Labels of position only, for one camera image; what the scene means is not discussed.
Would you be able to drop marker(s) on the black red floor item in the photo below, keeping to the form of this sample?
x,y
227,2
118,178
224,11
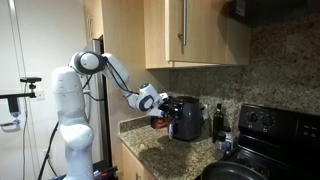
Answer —
x,y
106,172

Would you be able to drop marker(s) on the black camera on stand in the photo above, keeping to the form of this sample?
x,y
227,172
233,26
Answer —
x,y
30,80

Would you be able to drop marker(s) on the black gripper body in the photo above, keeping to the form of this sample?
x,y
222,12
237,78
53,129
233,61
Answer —
x,y
165,106

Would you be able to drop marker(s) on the dark glass bottle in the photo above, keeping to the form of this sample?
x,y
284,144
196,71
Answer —
x,y
218,121

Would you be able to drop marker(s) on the black stove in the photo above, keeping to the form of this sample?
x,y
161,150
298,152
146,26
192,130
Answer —
x,y
283,143

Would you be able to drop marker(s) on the clear spice jar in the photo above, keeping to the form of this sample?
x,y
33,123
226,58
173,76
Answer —
x,y
229,140
221,143

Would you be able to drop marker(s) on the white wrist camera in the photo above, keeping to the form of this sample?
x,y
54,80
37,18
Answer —
x,y
156,112

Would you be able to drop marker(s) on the white wall outlet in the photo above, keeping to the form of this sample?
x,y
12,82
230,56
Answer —
x,y
40,94

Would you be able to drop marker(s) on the stainless steel refrigerator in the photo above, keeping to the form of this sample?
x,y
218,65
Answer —
x,y
99,100

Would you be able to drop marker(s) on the black frying pan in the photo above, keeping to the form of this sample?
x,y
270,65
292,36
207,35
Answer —
x,y
230,171

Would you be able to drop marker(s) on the small white object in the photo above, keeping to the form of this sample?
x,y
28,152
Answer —
x,y
205,112

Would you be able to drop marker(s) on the black stove knob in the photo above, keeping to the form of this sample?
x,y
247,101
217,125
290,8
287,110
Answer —
x,y
252,117
267,120

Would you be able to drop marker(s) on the black range hood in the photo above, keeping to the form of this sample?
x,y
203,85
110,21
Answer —
x,y
273,11

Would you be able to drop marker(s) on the light wood upper cabinet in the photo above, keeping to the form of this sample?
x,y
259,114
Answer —
x,y
238,43

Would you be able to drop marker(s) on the light wood tall panel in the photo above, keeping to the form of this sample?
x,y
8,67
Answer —
x,y
133,83

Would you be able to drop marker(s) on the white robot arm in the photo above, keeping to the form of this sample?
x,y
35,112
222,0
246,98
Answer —
x,y
71,100

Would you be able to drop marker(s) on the red object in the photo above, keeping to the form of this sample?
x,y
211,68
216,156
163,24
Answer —
x,y
159,123

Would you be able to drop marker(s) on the metal clamp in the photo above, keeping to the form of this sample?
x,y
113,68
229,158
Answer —
x,y
11,123

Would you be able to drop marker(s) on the light wood cabinet door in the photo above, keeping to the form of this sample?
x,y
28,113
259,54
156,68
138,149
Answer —
x,y
200,33
154,33

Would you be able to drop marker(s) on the black air fryer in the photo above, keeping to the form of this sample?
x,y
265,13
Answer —
x,y
186,116

